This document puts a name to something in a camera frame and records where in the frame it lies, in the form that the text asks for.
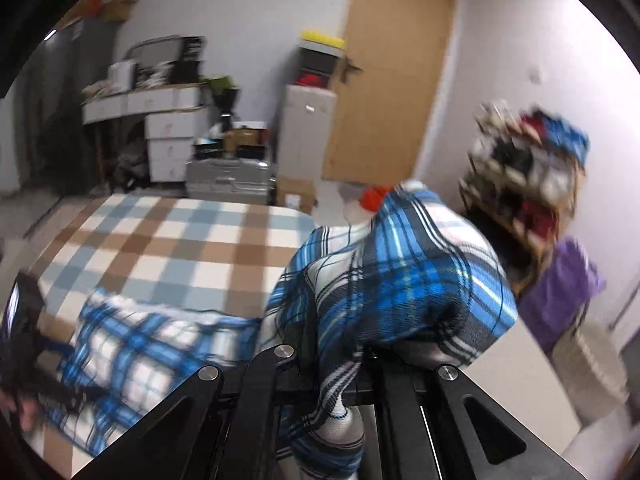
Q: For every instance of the white cabinet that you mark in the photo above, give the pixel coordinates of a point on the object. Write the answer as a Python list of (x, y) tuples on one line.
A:
[(305, 135)]

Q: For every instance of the silver suitcase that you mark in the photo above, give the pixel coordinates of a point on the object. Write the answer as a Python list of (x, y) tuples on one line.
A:
[(230, 180)]

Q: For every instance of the woven basket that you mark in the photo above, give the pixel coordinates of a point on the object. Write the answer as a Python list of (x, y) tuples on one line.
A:
[(590, 370)]

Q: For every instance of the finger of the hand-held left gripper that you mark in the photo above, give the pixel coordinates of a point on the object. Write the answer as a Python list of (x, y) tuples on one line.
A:
[(65, 375)]

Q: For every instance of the orange plastic bag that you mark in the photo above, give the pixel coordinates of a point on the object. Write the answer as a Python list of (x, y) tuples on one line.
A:
[(375, 197)]

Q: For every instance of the blue plaid shirt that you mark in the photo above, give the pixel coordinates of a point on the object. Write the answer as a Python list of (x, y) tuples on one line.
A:
[(410, 270)]

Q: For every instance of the green bag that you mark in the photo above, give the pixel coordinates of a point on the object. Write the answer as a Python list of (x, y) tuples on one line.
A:
[(220, 90)]

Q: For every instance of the yellow box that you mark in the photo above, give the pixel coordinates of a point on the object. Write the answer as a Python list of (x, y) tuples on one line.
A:
[(322, 40)]

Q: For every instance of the purple bag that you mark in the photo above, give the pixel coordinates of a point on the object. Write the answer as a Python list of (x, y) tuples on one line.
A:
[(565, 295)]

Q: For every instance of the wooden door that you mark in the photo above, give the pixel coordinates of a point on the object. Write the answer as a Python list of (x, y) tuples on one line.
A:
[(395, 70)]

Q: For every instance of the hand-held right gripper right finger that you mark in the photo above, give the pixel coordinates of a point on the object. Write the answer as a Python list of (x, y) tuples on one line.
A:
[(395, 390)]

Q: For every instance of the black storage box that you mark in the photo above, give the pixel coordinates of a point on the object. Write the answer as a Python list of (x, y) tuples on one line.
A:
[(240, 140)]

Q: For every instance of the wooden shoe rack with shoes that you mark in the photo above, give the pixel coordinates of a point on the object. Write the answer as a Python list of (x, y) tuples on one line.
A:
[(525, 170)]

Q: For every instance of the brown cardboard box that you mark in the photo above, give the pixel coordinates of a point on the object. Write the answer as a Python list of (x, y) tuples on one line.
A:
[(117, 7)]

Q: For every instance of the white appliance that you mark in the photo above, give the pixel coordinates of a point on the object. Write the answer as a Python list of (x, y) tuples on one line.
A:
[(121, 76)]

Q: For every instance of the person's left hand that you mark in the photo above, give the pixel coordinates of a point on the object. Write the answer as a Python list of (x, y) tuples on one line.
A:
[(15, 407)]

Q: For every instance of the white desk with drawers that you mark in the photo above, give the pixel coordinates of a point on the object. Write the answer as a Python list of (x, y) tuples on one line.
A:
[(170, 130)]

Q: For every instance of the black container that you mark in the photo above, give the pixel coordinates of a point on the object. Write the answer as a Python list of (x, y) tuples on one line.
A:
[(192, 55)]

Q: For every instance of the oval mirror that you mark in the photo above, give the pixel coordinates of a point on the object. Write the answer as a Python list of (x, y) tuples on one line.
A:
[(150, 47)]

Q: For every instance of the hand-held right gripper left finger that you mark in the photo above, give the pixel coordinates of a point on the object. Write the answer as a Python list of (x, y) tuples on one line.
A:
[(280, 375)]

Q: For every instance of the checked bed sheet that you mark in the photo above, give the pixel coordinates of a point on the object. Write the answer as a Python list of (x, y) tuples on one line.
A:
[(190, 240)]

